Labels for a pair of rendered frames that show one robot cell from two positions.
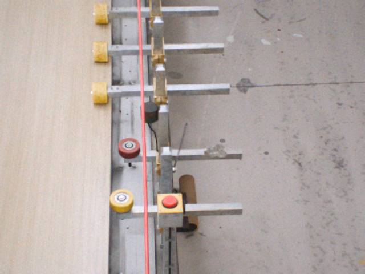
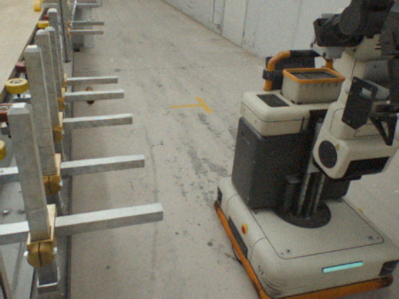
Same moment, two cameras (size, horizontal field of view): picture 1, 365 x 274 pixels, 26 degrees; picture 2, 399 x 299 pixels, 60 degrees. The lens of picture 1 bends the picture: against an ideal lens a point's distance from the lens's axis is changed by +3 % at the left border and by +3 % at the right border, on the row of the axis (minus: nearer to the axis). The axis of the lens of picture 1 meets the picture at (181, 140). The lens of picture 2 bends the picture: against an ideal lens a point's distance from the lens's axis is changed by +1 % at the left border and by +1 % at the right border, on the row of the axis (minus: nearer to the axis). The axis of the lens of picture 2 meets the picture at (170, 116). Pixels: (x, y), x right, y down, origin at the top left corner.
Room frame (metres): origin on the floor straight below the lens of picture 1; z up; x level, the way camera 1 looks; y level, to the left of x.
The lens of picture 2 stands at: (-0.87, -0.25, 1.39)
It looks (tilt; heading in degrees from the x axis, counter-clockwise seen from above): 26 degrees down; 349
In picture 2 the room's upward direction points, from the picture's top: 2 degrees clockwise
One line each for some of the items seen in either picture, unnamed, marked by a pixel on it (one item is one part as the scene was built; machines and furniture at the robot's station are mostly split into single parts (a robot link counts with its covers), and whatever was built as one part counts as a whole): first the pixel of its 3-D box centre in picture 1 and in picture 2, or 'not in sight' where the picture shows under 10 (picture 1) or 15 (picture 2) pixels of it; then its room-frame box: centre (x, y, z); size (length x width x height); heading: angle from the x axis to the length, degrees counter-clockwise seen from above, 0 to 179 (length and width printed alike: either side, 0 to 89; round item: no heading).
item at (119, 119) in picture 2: not in sight; (70, 124); (0.25, -0.10, 0.83); 0.43 x 0.03 x 0.04; 94
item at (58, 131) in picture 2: not in sight; (55, 127); (0.23, -0.06, 0.83); 0.14 x 0.06 x 0.05; 4
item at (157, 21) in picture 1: (158, 67); not in sight; (2.45, 0.10, 0.89); 0.04 x 0.04 x 0.48; 4
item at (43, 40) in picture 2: not in sight; (51, 105); (0.21, -0.06, 0.92); 0.04 x 0.04 x 0.48; 4
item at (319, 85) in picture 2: not in sight; (311, 85); (0.43, -1.13, 0.87); 0.23 x 0.15 x 0.11; 93
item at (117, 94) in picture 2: not in sight; (70, 97); (0.50, -0.09, 0.83); 0.43 x 0.03 x 0.04; 94
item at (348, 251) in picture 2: not in sight; (294, 226); (0.32, -1.13, 0.16); 0.67 x 0.64 x 0.25; 3
